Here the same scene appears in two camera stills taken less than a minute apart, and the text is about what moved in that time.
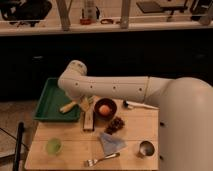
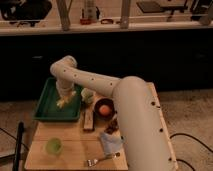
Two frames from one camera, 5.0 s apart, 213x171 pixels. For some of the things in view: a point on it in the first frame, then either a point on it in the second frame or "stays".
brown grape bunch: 115,125 stays
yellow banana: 66,108 → 60,104
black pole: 20,131 stays
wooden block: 88,121 stays
